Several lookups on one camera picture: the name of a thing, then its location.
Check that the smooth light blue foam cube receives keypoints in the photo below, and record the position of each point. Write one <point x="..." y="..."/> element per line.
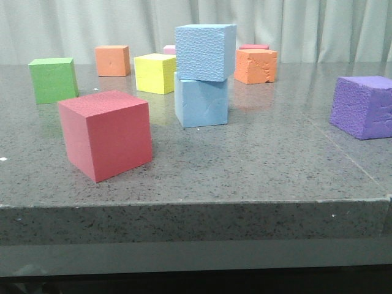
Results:
<point x="201" y="103"/>

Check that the textured light blue foam cube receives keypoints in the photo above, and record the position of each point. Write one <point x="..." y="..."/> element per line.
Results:
<point x="205" y="52"/>

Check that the yellow foam cube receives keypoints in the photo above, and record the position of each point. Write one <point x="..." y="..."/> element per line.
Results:
<point x="154" y="73"/>

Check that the large red foam cube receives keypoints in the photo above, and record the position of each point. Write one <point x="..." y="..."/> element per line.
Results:
<point x="106" y="133"/>

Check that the dented orange foam cube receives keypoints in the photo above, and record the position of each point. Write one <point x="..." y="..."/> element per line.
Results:
<point x="254" y="66"/>

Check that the pink foam cube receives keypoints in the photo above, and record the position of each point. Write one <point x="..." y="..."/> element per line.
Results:
<point x="169" y="49"/>

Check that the far red foam cube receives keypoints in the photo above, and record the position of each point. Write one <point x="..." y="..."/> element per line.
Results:
<point x="254" y="46"/>

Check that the smooth orange foam cube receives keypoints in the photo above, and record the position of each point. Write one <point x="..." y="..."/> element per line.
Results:
<point x="112" y="60"/>

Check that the green foam cube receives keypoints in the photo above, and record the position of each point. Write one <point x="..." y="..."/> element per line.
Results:
<point x="53" y="79"/>

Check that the grey curtain backdrop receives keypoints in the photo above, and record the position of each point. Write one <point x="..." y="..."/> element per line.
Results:
<point x="301" y="31"/>

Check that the textured purple foam cube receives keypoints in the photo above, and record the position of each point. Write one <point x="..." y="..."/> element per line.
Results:
<point x="362" y="106"/>

